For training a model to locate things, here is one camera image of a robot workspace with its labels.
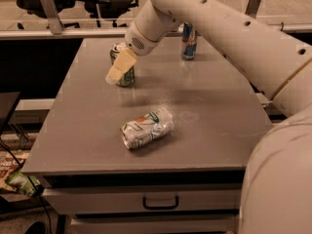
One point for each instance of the black drawer handle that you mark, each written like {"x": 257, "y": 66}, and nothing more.
{"x": 160, "y": 204}

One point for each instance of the left metal railing bracket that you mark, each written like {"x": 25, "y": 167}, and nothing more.
{"x": 51, "y": 12}

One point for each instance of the grey drawer cabinet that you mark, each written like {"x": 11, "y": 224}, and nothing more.
{"x": 164, "y": 156}

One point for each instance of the crushed white soda can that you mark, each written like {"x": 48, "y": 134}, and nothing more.
{"x": 147, "y": 128}

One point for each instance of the black office chair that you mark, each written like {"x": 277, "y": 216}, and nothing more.
{"x": 34, "y": 7}
{"x": 108, "y": 9}

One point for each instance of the green snack bag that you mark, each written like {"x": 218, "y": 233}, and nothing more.
{"x": 27, "y": 185}

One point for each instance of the metal railing bracket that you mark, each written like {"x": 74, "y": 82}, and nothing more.
{"x": 252, "y": 8}
{"x": 51, "y": 12}

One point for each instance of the dark side table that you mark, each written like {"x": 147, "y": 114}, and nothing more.
{"x": 8, "y": 104}

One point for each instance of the black office chair right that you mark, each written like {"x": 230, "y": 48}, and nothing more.
{"x": 108, "y": 9}

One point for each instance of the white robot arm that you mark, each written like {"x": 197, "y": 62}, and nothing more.
{"x": 277, "y": 188}

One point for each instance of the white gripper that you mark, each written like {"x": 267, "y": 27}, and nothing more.
{"x": 137, "y": 41}

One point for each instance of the black office chair left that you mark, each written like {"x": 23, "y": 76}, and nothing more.
{"x": 34, "y": 7}

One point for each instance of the green soda can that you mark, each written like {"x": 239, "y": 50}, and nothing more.
{"x": 128, "y": 78}

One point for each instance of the blue energy drink can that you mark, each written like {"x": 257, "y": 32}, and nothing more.
{"x": 189, "y": 42}

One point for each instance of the right metal railing bracket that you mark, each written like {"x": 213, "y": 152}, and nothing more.
{"x": 252, "y": 8}

